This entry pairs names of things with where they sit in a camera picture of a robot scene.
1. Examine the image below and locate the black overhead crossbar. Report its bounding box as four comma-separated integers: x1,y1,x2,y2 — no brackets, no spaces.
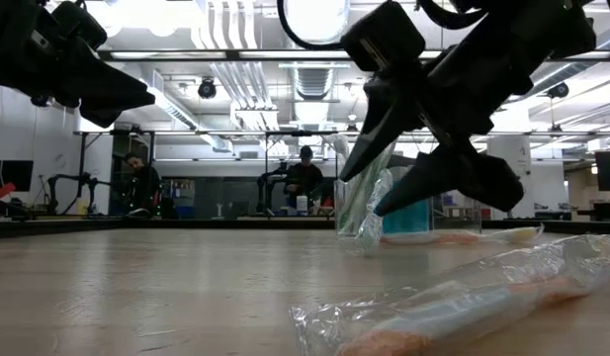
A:
96,47,610,63

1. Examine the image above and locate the white pillar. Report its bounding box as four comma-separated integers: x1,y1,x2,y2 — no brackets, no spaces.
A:
486,135,534,220

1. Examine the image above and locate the black wall screen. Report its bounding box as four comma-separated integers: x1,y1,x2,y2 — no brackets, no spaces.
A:
0,158,35,193

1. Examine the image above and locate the black aluminium table frame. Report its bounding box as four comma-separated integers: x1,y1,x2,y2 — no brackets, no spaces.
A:
0,216,610,237

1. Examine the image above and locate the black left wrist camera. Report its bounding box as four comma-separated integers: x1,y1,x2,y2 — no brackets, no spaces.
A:
50,0,109,51

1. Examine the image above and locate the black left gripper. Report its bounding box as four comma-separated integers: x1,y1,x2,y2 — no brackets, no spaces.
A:
15,0,156,129

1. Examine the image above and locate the person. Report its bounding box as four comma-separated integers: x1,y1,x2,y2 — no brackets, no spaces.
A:
283,144,326,213
122,151,163,218

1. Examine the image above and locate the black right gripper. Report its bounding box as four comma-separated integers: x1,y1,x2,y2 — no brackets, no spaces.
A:
339,23,534,218

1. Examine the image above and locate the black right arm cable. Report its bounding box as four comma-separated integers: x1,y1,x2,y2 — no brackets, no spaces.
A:
276,0,486,52

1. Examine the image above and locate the orange toothbrush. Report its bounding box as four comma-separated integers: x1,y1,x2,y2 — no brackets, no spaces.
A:
289,233,610,356
380,224,547,247

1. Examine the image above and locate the silver ventilation duct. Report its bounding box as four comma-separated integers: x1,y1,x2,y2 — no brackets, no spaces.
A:
282,0,351,100
504,27,610,103

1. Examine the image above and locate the clear acrylic organizer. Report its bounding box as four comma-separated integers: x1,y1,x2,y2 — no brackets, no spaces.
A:
333,165,483,239

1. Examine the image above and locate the black monitor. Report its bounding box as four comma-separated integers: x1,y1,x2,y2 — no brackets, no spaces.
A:
594,148,610,193

